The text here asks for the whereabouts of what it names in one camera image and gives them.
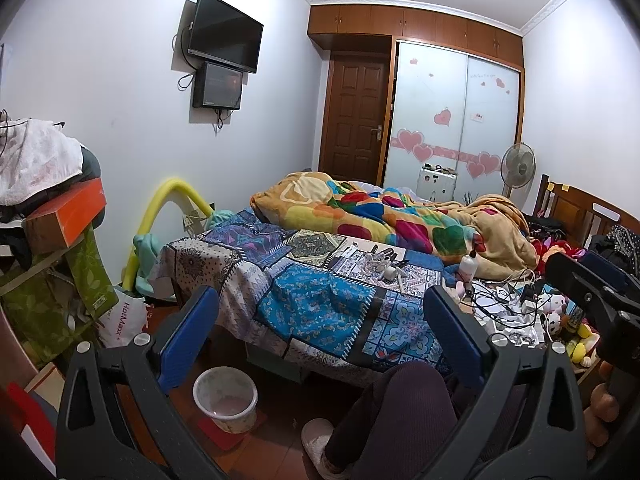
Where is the white cabinet with holes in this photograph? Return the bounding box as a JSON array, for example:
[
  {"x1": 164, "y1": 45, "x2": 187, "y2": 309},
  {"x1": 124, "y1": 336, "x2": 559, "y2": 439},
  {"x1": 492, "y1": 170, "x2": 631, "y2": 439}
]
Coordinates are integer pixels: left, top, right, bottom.
[{"x1": 416, "y1": 162, "x2": 458, "y2": 203}]

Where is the wooden headboard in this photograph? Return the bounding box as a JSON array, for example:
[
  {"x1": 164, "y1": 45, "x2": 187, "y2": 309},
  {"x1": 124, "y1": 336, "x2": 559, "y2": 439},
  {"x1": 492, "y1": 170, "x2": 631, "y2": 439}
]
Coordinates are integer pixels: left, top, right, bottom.
[{"x1": 533, "y1": 174, "x2": 639, "y2": 247}]

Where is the blue patchwork bedspread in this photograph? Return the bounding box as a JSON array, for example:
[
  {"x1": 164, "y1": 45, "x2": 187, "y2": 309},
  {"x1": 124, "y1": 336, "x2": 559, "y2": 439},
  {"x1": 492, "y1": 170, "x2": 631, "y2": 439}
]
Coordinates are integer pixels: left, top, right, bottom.
[{"x1": 149, "y1": 209, "x2": 452, "y2": 384}]

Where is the wardrobe with heart stickers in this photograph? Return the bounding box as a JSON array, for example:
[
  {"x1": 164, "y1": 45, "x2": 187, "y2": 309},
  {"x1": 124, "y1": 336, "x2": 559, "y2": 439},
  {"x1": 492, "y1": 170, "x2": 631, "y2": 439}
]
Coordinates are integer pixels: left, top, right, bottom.
[{"x1": 307, "y1": 3, "x2": 524, "y2": 203}]

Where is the white cloth on pile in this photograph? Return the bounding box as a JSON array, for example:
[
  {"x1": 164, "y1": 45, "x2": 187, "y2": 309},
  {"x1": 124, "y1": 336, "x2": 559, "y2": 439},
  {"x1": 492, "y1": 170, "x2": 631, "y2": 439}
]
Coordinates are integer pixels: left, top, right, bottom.
[{"x1": 1, "y1": 118, "x2": 84, "y2": 206}]

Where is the colourful fleece blanket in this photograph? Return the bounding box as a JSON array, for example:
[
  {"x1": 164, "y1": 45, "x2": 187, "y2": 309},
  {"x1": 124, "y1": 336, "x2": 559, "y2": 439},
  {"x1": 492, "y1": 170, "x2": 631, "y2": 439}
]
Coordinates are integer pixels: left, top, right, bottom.
[{"x1": 250, "y1": 171, "x2": 539, "y2": 281}]

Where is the small black wall monitor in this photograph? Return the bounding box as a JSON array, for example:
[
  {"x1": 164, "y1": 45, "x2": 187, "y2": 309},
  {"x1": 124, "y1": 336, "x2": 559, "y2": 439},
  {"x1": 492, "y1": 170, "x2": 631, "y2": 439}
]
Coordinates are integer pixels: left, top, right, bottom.
[{"x1": 192, "y1": 62, "x2": 243, "y2": 110}]

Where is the white slipper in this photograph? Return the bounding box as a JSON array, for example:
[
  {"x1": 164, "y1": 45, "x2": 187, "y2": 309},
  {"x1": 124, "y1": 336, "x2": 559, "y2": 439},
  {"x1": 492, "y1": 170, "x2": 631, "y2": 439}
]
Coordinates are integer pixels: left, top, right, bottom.
[{"x1": 300, "y1": 418, "x2": 350, "y2": 480}]

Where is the yellow foam tube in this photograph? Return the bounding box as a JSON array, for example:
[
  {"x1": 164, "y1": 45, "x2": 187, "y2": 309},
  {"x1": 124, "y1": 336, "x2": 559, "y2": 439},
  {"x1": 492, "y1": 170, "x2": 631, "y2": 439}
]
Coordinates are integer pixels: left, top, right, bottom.
[{"x1": 120, "y1": 176, "x2": 215, "y2": 293}]

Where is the white plastic trash bin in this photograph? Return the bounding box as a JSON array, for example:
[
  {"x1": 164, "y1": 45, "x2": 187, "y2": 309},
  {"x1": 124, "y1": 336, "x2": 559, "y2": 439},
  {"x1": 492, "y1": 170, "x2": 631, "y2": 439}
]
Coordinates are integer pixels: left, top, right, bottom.
[{"x1": 192, "y1": 366, "x2": 258, "y2": 434}]

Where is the plush toys pile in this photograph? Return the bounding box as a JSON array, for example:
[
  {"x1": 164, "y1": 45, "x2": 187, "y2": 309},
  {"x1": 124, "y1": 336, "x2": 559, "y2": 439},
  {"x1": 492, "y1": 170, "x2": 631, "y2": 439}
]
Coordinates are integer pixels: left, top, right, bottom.
[{"x1": 539, "y1": 284, "x2": 600, "y2": 370}]

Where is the orange cardboard box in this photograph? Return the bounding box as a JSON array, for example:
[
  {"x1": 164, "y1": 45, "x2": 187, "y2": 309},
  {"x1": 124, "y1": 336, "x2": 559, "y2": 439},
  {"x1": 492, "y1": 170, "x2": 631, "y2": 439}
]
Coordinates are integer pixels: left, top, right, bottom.
[{"x1": 23, "y1": 178, "x2": 106, "y2": 255}]

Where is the brown wooden door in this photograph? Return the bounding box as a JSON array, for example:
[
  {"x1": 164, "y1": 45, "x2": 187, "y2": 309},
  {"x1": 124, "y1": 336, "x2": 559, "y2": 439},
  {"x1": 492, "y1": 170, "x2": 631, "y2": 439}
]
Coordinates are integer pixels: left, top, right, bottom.
[{"x1": 319, "y1": 54, "x2": 390, "y2": 184}]

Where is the tangle of black cables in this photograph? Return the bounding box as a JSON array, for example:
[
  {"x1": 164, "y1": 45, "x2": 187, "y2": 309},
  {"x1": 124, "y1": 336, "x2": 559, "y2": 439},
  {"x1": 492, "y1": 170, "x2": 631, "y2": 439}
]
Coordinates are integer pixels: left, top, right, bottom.
[{"x1": 466, "y1": 274, "x2": 551, "y2": 344}]

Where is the white spray bottle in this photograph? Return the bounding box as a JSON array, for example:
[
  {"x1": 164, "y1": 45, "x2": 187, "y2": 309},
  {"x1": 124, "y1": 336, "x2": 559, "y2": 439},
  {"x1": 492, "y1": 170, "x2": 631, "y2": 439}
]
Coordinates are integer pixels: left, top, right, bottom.
[{"x1": 457, "y1": 249, "x2": 478, "y2": 284}]

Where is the white standing fan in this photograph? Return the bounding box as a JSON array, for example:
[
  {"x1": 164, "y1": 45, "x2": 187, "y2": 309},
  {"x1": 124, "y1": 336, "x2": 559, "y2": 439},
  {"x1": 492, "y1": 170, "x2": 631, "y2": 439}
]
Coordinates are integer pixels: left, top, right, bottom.
[{"x1": 500, "y1": 142, "x2": 537, "y2": 193}]

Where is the green leaf fabric bag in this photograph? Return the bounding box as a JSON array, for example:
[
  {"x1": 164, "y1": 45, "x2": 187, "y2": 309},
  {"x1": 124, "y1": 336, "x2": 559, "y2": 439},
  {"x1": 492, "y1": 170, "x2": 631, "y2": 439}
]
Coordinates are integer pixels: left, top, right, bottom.
[{"x1": 1, "y1": 228, "x2": 118, "y2": 368}]

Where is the white plastic shopping bag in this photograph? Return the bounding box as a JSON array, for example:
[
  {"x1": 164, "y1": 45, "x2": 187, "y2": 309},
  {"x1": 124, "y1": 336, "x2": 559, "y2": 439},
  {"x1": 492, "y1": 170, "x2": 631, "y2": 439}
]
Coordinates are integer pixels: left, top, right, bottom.
[{"x1": 96, "y1": 288, "x2": 149, "y2": 348}]

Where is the black wall television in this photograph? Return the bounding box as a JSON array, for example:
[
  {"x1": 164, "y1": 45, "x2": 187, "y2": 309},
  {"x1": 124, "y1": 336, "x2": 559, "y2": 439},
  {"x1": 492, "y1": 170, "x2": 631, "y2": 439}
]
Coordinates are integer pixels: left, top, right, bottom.
[{"x1": 186, "y1": 0, "x2": 264, "y2": 74}]

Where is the purple trousered leg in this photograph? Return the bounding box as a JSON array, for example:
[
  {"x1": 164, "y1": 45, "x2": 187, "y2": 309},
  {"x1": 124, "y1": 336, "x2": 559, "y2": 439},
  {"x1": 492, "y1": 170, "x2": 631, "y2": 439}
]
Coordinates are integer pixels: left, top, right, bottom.
[{"x1": 324, "y1": 361, "x2": 458, "y2": 479}]

